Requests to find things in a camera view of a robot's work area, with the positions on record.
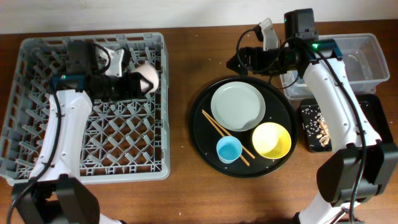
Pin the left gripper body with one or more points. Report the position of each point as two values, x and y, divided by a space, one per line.
121 87

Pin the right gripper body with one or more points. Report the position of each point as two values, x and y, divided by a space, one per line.
244 59

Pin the pink cup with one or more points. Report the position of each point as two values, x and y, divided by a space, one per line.
146 68

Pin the grey round plate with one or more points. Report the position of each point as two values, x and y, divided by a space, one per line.
238 106

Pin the wooden chopstick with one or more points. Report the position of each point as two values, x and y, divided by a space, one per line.
224 131
224 136

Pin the food scraps pile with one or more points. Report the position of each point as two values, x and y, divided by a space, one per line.
316 129

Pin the yellow bowl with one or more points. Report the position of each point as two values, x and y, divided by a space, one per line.
271 140

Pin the blue cup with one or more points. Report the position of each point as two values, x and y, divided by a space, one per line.
229 149

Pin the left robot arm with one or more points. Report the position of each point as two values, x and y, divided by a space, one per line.
54 192

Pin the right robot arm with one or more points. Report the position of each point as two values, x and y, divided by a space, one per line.
362 162

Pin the grey dishwasher rack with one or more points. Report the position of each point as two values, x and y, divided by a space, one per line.
124 141

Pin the round black tray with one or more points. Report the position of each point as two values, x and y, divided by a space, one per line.
205 137

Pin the black rectangular tray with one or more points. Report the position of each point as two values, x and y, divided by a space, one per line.
372 109

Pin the clear plastic bin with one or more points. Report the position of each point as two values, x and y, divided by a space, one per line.
365 66

